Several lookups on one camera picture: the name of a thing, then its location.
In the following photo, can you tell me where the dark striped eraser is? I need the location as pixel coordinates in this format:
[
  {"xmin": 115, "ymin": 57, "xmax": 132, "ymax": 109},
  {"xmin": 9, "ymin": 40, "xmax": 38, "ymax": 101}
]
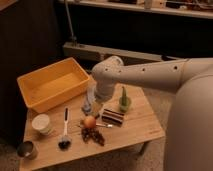
[{"xmin": 101, "ymin": 109, "xmax": 124, "ymax": 126}]

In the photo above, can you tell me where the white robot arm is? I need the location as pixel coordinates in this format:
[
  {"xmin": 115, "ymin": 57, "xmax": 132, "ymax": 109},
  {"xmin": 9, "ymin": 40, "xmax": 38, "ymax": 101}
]
[{"xmin": 92, "ymin": 56, "xmax": 213, "ymax": 171}]

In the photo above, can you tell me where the yellow plastic tray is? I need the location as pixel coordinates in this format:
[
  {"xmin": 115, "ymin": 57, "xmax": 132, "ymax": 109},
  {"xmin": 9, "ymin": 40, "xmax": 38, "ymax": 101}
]
[{"xmin": 17, "ymin": 57, "xmax": 90, "ymax": 113}]

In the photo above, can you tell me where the blue cloth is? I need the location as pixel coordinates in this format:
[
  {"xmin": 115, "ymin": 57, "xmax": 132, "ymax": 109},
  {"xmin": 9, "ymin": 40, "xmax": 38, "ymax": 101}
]
[{"xmin": 81, "ymin": 86, "xmax": 95, "ymax": 115}]

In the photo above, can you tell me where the orange round fruit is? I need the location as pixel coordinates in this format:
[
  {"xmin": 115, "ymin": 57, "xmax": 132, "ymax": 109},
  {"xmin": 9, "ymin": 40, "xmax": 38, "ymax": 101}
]
[{"xmin": 83, "ymin": 116, "xmax": 96, "ymax": 128}]

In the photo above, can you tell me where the small white marker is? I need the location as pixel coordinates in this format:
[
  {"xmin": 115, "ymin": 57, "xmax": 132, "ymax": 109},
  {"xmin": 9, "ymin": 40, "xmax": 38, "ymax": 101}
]
[{"xmin": 96, "ymin": 123, "xmax": 113, "ymax": 128}]

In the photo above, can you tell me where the wooden table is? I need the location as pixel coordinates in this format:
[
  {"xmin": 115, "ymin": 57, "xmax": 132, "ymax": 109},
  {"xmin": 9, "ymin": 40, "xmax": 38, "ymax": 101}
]
[{"xmin": 20, "ymin": 75, "xmax": 165, "ymax": 171}]

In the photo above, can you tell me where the bunch of dark grapes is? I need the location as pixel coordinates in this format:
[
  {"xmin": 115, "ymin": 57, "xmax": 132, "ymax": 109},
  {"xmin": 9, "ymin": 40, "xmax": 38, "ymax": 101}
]
[{"xmin": 81, "ymin": 128, "xmax": 105, "ymax": 146}]

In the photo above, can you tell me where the green cactus toy in pot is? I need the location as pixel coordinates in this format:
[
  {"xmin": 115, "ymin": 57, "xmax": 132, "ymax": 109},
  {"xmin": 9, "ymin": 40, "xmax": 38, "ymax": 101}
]
[{"xmin": 119, "ymin": 87, "xmax": 131, "ymax": 112}]

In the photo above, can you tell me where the white paper cup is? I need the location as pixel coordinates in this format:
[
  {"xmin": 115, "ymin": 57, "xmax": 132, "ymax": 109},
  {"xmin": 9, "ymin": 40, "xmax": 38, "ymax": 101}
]
[{"xmin": 32, "ymin": 114, "xmax": 52, "ymax": 135}]

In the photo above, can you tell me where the grey vertical pole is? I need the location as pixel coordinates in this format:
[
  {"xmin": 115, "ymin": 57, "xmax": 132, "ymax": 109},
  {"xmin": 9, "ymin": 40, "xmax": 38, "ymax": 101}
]
[{"xmin": 64, "ymin": 0, "xmax": 77, "ymax": 45}]

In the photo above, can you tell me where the metal can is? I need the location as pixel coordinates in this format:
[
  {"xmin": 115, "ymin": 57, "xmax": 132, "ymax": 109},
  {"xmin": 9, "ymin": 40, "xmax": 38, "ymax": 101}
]
[{"xmin": 17, "ymin": 141, "xmax": 38, "ymax": 160}]

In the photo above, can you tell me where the white handled black brush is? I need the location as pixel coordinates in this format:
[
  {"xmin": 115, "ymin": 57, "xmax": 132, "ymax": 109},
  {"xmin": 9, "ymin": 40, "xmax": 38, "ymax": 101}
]
[{"xmin": 58, "ymin": 109, "xmax": 71, "ymax": 150}]

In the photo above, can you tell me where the wall shelf with clutter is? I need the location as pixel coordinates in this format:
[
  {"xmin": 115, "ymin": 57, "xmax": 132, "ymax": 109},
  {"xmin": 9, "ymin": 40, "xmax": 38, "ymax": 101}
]
[{"xmin": 57, "ymin": 0, "xmax": 213, "ymax": 19}]

